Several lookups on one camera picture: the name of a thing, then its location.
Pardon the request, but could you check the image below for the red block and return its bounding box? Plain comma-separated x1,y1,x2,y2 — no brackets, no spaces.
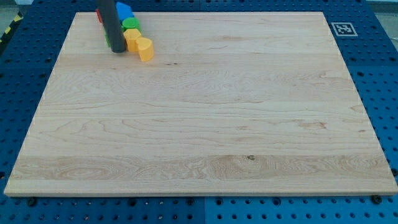
95,8,103,24

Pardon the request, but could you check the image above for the black bolt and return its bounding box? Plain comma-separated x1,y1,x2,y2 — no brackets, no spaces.
371,195,383,205
26,197,37,207

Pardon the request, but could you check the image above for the yellow heart block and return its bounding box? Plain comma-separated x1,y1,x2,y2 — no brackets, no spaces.
136,37,154,62

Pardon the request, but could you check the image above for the black bolt front right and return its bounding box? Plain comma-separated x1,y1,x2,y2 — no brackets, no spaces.
371,195,383,205

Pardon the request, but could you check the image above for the yellow black hazard tape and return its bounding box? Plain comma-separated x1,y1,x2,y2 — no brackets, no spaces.
1,12,24,45

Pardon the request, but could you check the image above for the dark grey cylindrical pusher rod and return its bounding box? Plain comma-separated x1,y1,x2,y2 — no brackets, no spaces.
97,0,126,53

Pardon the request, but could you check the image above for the yellow hexagon block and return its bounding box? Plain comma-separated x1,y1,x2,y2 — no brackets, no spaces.
123,29,141,52

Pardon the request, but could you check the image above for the white fiducial marker tag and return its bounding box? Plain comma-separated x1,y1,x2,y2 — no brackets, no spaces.
331,22,358,37

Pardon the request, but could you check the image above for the green block behind rod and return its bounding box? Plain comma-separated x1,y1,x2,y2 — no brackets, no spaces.
103,26,111,48

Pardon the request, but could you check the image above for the green cylinder block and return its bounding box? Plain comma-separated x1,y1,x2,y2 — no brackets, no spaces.
122,17,141,31

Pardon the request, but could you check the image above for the black bolt front left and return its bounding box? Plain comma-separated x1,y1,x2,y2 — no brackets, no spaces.
26,197,37,207

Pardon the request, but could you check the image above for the light wooden board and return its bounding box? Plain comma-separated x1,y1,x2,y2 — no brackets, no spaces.
4,12,397,197

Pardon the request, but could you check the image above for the blue pentagon block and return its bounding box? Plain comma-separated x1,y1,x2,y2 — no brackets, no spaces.
116,2,134,22

